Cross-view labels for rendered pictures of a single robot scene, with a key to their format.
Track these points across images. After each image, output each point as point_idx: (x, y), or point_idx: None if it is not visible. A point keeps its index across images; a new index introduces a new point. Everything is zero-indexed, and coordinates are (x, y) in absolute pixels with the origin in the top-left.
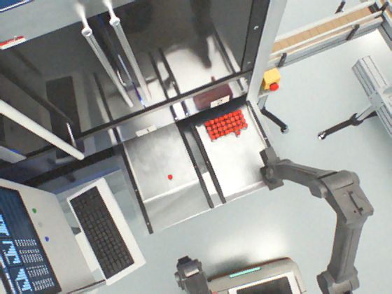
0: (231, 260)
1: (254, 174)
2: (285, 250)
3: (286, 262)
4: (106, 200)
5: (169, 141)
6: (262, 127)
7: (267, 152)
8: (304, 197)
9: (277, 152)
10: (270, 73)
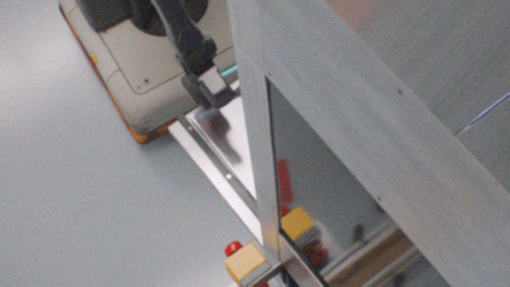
0: None
1: (234, 112)
2: (149, 164)
3: (146, 111)
4: None
5: None
6: (239, 202)
7: (221, 81)
8: (125, 269)
9: (201, 162)
10: (248, 264)
